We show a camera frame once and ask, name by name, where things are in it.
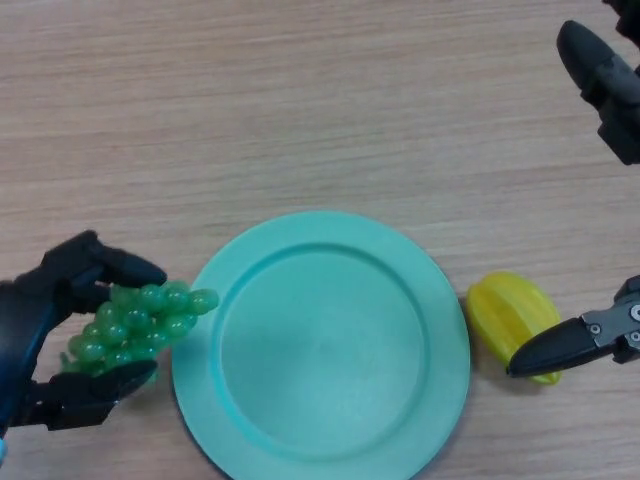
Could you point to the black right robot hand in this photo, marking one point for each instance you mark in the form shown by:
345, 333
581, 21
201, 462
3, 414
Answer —
565, 352

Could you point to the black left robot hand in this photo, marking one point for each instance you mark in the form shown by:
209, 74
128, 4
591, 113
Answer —
30, 320

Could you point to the green grapes bunch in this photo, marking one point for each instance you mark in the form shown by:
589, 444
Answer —
135, 325

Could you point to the turquoise round plate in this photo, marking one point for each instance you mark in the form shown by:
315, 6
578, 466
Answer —
325, 345

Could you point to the yellow starfruit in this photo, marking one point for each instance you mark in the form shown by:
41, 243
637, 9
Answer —
505, 310

